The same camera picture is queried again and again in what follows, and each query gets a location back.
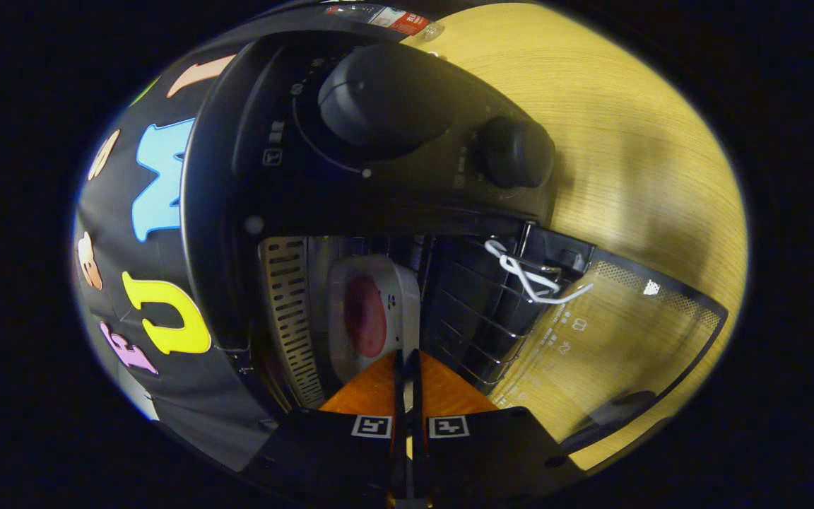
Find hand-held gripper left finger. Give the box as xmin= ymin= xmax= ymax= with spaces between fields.
xmin=259 ymin=350 xmax=408 ymax=500

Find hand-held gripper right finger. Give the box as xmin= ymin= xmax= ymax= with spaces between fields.
xmin=409 ymin=349 xmax=581 ymax=500

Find pink ham slice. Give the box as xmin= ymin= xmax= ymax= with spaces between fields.
xmin=343 ymin=274 xmax=388 ymax=358

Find white square plate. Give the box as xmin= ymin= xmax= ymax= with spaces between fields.
xmin=327 ymin=254 xmax=422 ymax=386

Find black toaster oven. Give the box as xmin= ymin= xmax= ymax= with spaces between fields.
xmin=181 ymin=28 xmax=729 ymax=467

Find black backdrop cloth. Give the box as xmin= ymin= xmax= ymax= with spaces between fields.
xmin=71 ymin=53 xmax=288 ymax=471

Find clear plastic water bottle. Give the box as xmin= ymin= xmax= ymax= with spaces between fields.
xmin=326 ymin=4 xmax=444 ymax=40

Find wire oven rack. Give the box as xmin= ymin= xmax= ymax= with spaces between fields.
xmin=418 ymin=237 xmax=570 ymax=393

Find white cord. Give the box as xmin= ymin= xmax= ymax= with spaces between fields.
xmin=485 ymin=239 xmax=595 ymax=306

